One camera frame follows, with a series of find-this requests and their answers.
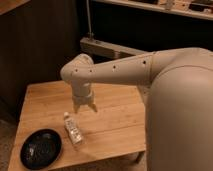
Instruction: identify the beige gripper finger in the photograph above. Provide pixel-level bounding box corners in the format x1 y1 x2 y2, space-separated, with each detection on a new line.
89 103 97 112
74 104 80 113

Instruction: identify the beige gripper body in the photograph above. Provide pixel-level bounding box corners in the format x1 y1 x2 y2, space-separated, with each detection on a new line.
72 83 94 105

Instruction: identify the clear plastic bottle white cap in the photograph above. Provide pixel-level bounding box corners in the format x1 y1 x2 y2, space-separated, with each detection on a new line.
64 112 83 144

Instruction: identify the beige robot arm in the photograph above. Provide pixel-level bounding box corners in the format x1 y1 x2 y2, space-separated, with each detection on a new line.
60 47 213 171

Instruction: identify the black ceramic bowl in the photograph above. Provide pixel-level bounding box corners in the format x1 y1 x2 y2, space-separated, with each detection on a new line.
20 129 62 170

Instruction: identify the wooden table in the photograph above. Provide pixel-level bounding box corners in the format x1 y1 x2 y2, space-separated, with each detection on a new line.
8 81 146 171

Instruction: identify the grey metal shelf beam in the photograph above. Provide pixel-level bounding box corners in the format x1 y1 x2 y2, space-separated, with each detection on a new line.
80 37 144 59

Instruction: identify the metal vertical pole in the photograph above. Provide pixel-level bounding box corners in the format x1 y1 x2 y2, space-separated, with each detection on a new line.
86 0 94 41

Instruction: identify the upper wooden shelf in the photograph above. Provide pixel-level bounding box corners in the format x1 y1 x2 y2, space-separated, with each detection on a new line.
94 0 213 21

